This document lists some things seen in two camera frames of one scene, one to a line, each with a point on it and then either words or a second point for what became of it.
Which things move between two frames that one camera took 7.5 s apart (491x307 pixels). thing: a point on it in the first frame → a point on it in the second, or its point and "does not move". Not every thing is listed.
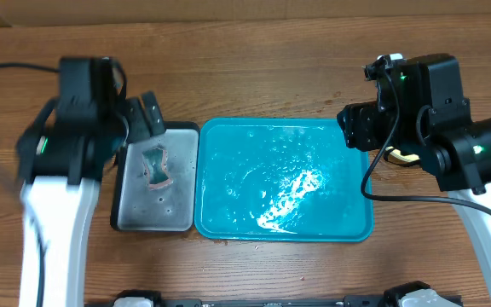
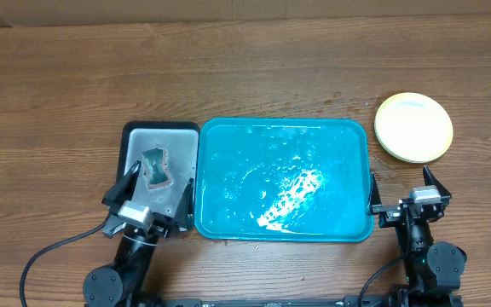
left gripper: x=135 y=113 → x=184 y=217
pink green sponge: x=156 y=166 does not move
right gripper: x=357 y=126 → x=405 y=211
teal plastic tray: x=280 y=180 does not move
